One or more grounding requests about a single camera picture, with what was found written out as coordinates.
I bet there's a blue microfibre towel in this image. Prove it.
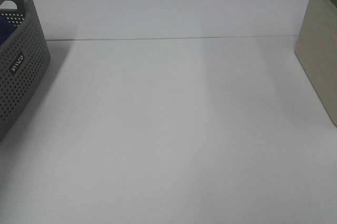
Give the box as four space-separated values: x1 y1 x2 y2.
0 15 15 45

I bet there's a grey perforated plastic basket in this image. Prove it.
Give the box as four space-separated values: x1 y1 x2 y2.
1 0 51 138

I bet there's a beige storage bin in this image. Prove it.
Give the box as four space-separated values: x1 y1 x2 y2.
294 0 336 125

